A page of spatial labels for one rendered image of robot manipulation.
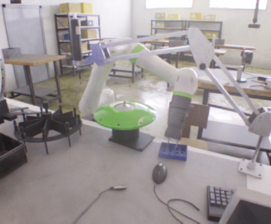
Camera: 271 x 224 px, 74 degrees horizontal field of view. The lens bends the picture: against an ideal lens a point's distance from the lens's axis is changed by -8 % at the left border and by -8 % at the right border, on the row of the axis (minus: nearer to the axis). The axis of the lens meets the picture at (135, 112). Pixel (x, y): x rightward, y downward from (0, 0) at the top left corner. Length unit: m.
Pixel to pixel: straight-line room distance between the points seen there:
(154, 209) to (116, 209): 0.13
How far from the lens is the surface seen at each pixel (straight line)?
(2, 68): 1.04
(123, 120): 0.87
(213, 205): 0.73
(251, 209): 0.35
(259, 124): 0.83
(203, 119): 1.65
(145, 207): 0.71
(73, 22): 0.85
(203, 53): 0.72
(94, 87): 1.15
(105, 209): 0.71
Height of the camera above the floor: 1.47
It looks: 24 degrees down
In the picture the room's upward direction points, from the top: straight up
